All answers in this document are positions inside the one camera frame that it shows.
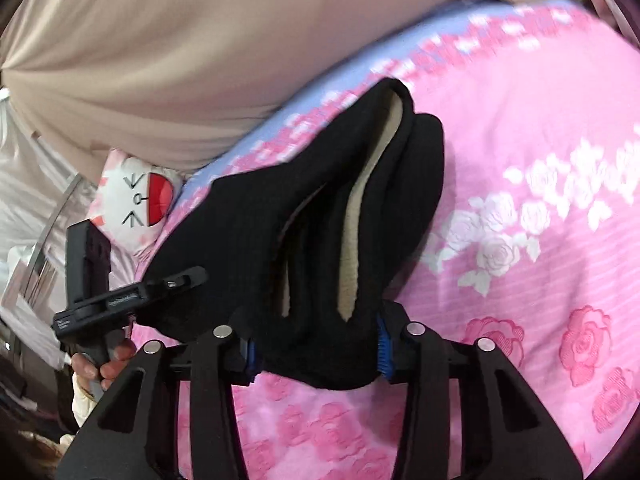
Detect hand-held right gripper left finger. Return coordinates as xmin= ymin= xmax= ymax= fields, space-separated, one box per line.
xmin=62 ymin=325 xmax=259 ymax=480

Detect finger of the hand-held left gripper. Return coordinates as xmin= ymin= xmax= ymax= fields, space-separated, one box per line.
xmin=131 ymin=266 xmax=209 ymax=311

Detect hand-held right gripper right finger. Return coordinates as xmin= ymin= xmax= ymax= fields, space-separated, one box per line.
xmin=376 ymin=304 xmax=583 ymax=480

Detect black pants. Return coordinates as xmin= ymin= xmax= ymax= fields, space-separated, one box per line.
xmin=134 ymin=77 xmax=447 ymax=392

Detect person's left forearm cream sleeve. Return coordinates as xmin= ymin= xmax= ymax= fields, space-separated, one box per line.
xmin=71 ymin=375 xmax=104 ymax=434

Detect person's left hand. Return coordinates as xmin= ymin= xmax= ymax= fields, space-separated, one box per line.
xmin=72 ymin=341 xmax=137 ymax=389

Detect white cat face pillow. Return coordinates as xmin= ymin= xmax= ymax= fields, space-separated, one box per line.
xmin=91 ymin=147 xmax=185 ymax=262

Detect pale pink curtain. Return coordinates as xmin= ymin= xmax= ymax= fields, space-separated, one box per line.
xmin=0 ymin=85 xmax=103 ymax=361

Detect beige curtain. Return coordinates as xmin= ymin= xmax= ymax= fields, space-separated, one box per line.
xmin=0 ymin=0 xmax=593 ymax=187

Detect pink floral bedsheet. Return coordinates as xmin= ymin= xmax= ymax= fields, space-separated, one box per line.
xmin=129 ymin=0 xmax=640 ymax=480

